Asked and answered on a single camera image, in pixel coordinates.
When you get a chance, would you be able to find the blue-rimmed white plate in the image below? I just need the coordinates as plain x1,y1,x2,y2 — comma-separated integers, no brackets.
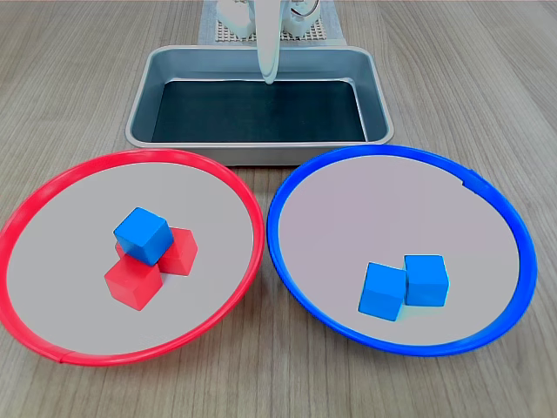
266,145,539,358

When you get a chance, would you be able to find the thin servo wire loop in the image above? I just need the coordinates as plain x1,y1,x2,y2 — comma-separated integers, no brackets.
288,0,322,21

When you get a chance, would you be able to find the pale perforated base plate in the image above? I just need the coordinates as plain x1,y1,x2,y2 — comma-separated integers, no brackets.
215,16,328,44

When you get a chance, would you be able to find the red-rimmed white plate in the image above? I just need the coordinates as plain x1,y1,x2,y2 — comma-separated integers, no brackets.
0,148,265,367

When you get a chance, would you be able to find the blue cube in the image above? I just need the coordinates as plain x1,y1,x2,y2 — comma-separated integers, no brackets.
112,206,174,267
358,261,408,323
404,254,450,307

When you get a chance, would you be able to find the black tray mat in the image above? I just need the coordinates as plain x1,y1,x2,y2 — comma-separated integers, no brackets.
151,79,368,144

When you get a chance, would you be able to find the steel tray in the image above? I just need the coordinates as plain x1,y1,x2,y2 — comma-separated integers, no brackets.
124,45,395,167

